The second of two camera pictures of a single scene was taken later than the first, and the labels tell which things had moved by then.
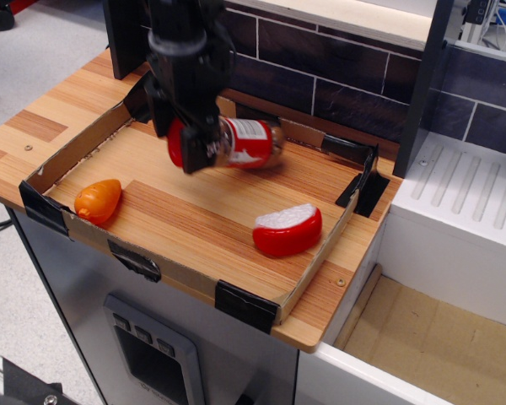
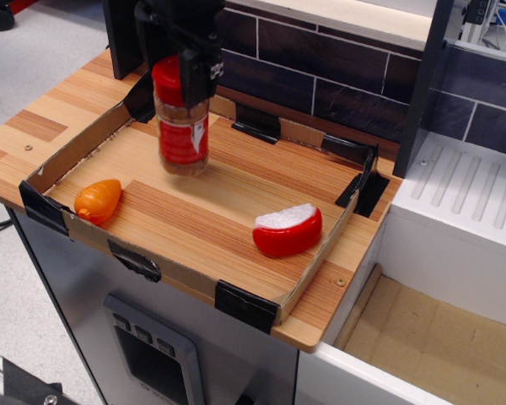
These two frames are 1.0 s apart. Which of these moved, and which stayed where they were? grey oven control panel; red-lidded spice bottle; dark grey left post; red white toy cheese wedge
Moved: red-lidded spice bottle
Stayed: grey oven control panel; red white toy cheese wedge; dark grey left post
